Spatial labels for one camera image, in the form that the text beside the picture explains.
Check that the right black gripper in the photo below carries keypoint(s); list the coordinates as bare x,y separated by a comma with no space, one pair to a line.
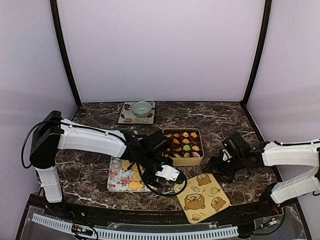
211,164

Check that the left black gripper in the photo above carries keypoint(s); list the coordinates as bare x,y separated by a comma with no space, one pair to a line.
150,179

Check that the pink round sandwich cookie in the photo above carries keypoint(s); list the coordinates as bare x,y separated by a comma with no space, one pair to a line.
196,154

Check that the bear printed tin lid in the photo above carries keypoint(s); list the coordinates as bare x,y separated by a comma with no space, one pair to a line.
202,198

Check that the gold cookie tin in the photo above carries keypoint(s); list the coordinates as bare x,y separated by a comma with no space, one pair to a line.
177,141

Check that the green sandwich cookie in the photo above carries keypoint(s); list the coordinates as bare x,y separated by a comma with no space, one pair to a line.
186,148

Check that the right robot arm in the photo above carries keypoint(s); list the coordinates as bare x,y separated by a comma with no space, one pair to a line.
236,155

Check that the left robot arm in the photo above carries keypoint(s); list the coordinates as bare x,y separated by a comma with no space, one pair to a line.
57,133

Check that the floral cookie tray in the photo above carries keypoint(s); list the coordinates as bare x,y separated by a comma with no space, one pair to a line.
121,174

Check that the square floral plate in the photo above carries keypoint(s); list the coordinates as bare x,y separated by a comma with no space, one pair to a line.
127,117

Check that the green ceramic bowl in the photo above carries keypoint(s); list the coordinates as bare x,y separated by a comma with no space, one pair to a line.
141,109

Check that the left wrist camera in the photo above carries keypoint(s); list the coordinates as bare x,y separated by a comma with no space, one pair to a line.
168,172

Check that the white slotted cable duct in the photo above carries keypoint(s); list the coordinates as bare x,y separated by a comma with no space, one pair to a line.
121,231

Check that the right black frame post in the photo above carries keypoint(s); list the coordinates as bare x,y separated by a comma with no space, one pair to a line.
258,53

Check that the black frame post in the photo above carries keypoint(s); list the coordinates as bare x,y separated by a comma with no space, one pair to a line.
258,53
63,51

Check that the left black frame post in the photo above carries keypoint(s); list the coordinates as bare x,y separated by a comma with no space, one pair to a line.
63,51

